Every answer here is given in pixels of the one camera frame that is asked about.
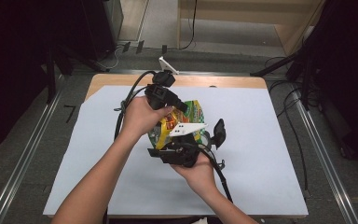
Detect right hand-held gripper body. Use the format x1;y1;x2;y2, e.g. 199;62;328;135
158;121;209;169

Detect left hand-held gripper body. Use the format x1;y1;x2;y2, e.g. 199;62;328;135
144;55;180;111

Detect yellow snack pouch green cap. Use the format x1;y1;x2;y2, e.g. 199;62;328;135
147;99;207;151

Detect person's right hand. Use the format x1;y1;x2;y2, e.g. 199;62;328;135
170;154;218;197

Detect person's left hand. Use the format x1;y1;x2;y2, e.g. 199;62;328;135
120;94;174;143

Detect wooden table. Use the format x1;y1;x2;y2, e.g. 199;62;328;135
42;73;310;220

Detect white paper sheet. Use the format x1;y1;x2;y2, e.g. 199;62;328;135
42;85;310;218

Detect black cabinet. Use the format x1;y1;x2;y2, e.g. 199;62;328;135
79;0;125;62

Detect light wooden furniture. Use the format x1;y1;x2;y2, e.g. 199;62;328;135
176;0;325;58

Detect black metal stand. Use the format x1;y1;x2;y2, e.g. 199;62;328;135
250;0;327;110

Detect dark curtain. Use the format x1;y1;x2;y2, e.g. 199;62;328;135
0;0;85;158
304;0;358;169

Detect left hand-held gripper cable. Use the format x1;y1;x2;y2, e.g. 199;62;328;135
113;70;157;142

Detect hand-held gripper cable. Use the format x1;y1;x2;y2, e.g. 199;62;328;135
113;70;157;142
195;143;235;203

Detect right hand-held gripper cable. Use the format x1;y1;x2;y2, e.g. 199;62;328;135
195;143;235;203

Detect metal floor rail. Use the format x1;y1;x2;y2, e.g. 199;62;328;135
109;68;252;77
291;90;358;224
0;74;67;224

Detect white floor cable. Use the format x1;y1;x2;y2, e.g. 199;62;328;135
103;45;125;70

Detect hanging black cable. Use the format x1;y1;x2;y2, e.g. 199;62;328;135
179;0;199;51

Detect black floor cables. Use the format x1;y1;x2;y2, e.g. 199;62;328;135
264;55;316;192

